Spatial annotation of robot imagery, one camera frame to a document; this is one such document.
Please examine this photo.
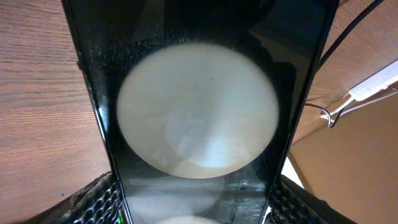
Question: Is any black smartphone with bubble wallpaper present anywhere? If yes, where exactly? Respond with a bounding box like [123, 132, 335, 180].
[62, 0, 338, 223]

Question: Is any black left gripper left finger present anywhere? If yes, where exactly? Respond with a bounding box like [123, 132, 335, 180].
[22, 172, 121, 224]

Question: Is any white power strip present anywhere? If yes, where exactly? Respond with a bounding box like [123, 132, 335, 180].
[348, 60, 397, 101]

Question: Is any white power strip cord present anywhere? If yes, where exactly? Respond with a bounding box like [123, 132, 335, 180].
[320, 88, 398, 121]

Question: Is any black USB charging cable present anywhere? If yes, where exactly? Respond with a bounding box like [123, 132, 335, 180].
[304, 0, 385, 129]

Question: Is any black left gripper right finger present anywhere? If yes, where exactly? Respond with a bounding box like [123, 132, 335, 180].
[265, 175, 354, 224]

